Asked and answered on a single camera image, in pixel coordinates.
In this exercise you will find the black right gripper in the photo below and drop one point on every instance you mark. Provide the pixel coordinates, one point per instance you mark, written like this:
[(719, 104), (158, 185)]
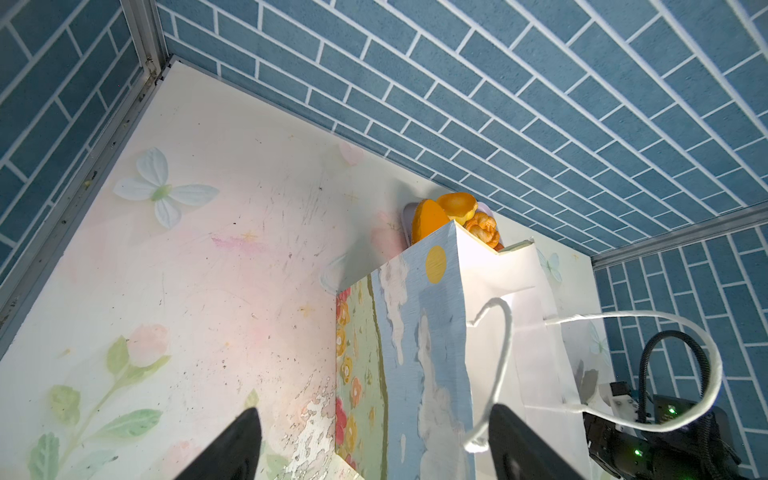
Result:
[(702, 449)]

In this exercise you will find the lilac plastic tray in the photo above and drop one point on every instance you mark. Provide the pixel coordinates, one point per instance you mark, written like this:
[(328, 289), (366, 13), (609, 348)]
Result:
[(408, 214)]

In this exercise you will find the pale puff pastry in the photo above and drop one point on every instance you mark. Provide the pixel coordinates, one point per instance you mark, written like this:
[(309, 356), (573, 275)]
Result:
[(484, 227)]

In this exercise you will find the yellow tart shell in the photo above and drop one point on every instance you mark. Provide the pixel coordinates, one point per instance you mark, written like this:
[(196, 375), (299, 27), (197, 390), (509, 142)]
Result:
[(458, 206)]

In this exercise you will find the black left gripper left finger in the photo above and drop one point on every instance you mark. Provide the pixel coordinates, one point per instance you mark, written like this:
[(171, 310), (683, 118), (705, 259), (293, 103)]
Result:
[(234, 454)]

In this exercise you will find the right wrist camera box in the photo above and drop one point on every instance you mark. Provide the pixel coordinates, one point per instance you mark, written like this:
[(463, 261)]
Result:
[(618, 396)]

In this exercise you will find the aluminium corner post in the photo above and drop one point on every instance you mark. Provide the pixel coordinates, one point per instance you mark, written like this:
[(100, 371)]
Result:
[(76, 78), (725, 224)]

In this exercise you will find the long oval orange bread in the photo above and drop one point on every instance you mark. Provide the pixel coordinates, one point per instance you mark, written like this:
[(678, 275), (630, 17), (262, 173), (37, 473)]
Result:
[(429, 217)]

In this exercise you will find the aluminium left corner post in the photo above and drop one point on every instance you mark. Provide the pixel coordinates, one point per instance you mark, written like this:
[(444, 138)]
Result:
[(76, 78)]

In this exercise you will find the aluminium right corner post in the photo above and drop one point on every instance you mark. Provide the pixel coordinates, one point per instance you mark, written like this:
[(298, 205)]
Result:
[(725, 224)]

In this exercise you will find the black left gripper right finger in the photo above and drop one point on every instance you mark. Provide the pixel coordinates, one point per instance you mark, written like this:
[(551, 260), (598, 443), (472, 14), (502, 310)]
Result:
[(519, 453)]

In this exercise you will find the green floral paper bag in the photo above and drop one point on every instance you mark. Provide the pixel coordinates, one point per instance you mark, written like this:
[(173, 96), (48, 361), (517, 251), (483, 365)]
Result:
[(429, 341)]

